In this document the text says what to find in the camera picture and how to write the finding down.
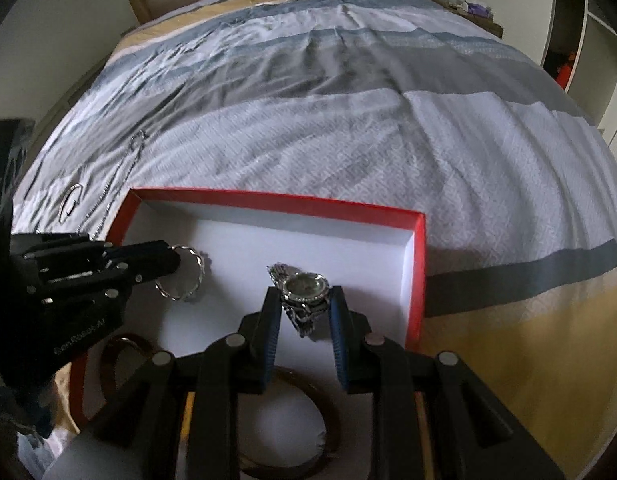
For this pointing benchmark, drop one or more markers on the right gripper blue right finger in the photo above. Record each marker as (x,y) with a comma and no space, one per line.
(430,415)

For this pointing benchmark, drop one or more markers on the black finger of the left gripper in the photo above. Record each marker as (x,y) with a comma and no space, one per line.
(144,262)

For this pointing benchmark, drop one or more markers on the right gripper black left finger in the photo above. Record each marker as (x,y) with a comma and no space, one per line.
(178,416)

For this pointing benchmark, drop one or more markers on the dark brown bangle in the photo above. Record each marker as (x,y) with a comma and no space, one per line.
(119,358)

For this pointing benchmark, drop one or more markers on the large silver bangle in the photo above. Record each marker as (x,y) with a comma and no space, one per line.
(71,199)

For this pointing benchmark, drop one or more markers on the amber bangle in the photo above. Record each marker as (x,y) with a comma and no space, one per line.
(288,432)

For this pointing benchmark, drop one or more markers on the silver wristwatch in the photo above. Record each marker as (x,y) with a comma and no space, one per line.
(305,296)

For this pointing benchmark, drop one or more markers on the striped bed duvet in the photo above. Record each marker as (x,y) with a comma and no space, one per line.
(395,103)

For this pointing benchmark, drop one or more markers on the wooden nightstand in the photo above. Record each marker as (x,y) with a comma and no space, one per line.
(486,24)

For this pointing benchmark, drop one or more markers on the purple tissue box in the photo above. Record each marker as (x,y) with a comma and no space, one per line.
(478,10)

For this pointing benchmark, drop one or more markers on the white wardrobe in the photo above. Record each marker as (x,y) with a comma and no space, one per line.
(574,42)

